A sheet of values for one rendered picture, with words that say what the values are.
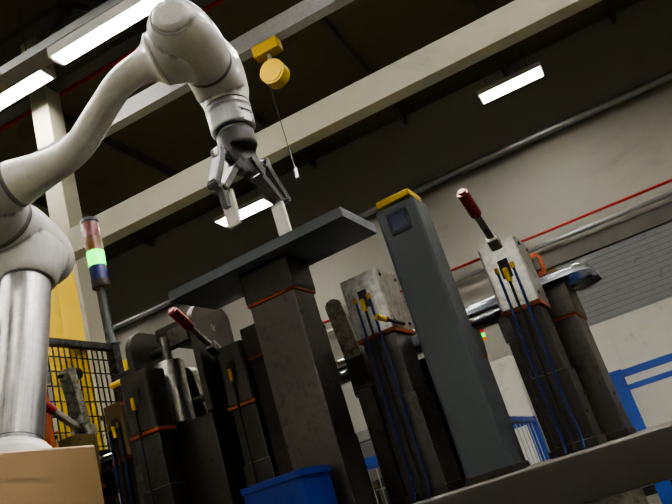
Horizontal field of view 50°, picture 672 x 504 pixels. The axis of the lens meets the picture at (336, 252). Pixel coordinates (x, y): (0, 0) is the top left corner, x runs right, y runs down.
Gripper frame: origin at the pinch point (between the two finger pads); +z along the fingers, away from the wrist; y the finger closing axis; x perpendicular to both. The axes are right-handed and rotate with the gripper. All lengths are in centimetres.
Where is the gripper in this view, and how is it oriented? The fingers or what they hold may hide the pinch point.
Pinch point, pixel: (260, 226)
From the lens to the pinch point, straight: 135.3
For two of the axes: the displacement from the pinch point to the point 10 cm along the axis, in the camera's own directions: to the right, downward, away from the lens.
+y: 6.1, 1.0, 7.9
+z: 2.8, 9.0, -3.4
